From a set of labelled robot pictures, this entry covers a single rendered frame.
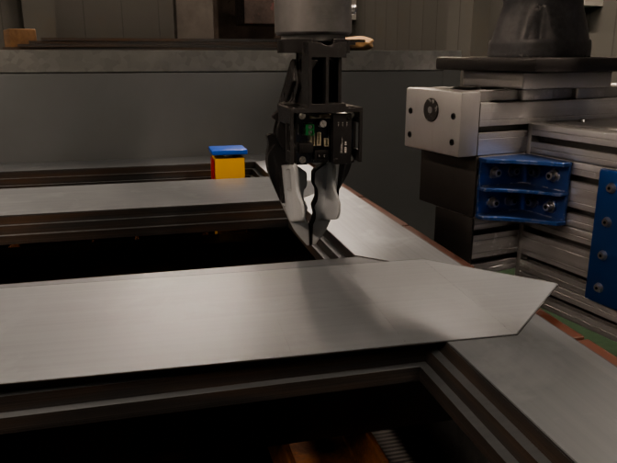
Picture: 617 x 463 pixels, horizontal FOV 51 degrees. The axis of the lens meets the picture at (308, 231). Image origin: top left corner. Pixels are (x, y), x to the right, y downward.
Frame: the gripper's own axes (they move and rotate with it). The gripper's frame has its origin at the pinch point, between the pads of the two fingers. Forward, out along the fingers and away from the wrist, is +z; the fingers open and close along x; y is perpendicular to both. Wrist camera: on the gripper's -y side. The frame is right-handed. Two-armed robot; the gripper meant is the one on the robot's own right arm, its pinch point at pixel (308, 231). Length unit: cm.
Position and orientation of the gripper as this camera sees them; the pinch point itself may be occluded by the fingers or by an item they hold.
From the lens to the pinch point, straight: 70.1
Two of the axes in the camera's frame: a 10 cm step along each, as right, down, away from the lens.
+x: 9.7, -0.7, 2.3
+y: 2.4, 2.6, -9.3
